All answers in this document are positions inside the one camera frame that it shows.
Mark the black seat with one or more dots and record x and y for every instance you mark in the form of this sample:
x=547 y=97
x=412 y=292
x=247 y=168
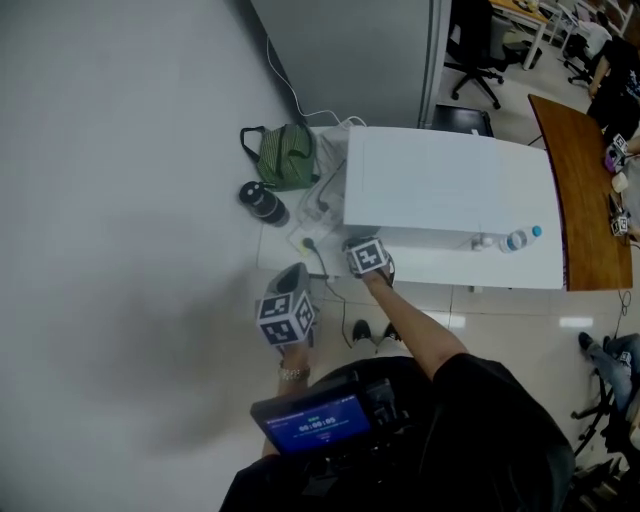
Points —
x=460 y=120

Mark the small white item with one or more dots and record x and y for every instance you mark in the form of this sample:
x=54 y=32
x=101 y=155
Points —
x=620 y=182

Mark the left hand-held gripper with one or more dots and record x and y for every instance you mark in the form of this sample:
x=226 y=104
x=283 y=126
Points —
x=287 y=320

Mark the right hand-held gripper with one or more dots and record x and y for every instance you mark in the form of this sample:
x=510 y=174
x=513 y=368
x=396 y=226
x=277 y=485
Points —
x=369 y=257

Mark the black bottle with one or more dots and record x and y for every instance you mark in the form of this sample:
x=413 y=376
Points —
x=262 y=202

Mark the small white object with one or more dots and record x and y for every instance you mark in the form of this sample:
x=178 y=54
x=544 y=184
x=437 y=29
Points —
x=481 y=243

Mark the grey partition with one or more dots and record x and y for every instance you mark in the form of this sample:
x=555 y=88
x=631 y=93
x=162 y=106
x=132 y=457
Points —
x=350 y=55

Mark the person's right forearm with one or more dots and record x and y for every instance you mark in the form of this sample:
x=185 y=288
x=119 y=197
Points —
x=415 y=330

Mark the dark waste bin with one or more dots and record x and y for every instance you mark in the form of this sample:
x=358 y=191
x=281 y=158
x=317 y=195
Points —
x=532 y=59

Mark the person's black shirt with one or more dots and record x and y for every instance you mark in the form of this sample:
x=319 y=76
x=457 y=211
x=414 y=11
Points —
x=490 y=440

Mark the clear bottle blue cap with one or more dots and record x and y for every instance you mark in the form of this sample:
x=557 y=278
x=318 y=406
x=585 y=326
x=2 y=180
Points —
x=517 y=240

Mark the white power strip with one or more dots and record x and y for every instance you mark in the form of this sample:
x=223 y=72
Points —
x=320 y=225

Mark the green striped bag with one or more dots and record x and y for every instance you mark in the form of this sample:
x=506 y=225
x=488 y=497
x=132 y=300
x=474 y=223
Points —
x=282 y=160

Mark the silver wristwatch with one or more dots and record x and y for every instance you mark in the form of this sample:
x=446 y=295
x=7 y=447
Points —
x=294 y=374

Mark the wooden top white-frame desk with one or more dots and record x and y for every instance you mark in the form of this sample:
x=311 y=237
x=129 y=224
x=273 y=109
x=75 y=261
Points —
x=520 y=12

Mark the black office chair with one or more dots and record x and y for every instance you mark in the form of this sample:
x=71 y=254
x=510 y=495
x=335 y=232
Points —
x=472 y=45

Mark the brown wooden desk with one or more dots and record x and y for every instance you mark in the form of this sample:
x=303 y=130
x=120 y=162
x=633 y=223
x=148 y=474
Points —
x=582 y=200

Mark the chest-mounted screen device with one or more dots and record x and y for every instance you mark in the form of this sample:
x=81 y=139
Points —
x=320 y=427

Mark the person's light trousers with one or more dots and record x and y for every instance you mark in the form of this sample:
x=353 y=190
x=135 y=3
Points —
x=386 y=347

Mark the person's black shoe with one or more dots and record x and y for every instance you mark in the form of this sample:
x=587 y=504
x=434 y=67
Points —
x=392 y=332
x=361 y=331

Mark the white shelf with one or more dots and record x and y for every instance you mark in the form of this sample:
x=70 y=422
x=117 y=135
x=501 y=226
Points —
x=590 y=10

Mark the person's left forearm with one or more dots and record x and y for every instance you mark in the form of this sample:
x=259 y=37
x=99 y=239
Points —
x=295 y=357

